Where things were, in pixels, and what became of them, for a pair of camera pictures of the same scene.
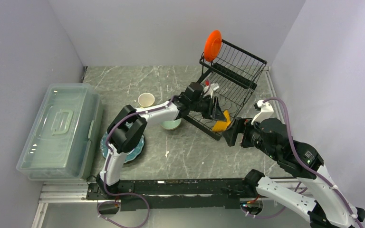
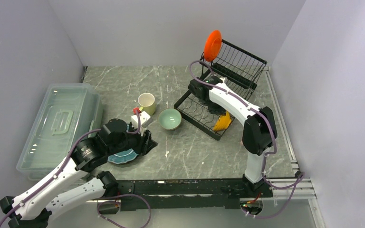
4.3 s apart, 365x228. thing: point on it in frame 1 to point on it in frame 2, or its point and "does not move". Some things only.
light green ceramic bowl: [171, 125] does not move
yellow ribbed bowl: [220, 126] does not move
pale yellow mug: [146, 99] does not move
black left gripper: [217, 114] to [150, 143]
